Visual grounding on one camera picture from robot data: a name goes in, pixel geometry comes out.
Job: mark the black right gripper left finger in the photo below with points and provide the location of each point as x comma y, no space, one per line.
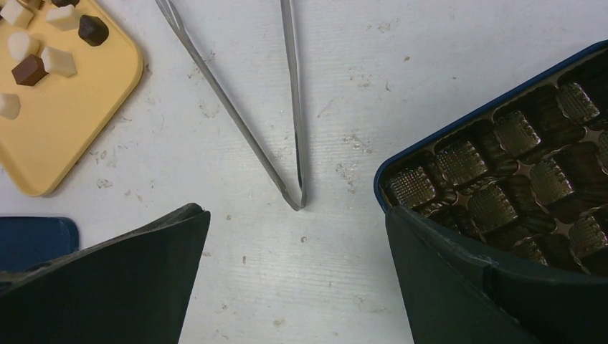
134,288

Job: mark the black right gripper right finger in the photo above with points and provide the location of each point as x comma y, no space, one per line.
458,290

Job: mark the blue chocolate box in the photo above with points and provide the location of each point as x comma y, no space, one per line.
525,173

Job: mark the white chocolate at edge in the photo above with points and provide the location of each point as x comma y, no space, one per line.
10,106

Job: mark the white chocolate cube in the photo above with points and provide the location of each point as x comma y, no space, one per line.
58,62

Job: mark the brown square chocolate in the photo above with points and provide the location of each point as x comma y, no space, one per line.
29,71

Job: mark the dark round chocolate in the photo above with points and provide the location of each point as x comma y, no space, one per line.
93,30

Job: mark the white round chocolate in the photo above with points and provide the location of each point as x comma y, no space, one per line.
21,45

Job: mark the white chocolate block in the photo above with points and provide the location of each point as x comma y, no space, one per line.
64,18

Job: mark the white chocolate piece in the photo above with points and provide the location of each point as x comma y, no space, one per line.
16,14

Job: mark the blue box lid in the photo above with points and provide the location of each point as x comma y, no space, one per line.
31,240

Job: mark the yellow tray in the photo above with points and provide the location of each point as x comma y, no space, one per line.
61,116

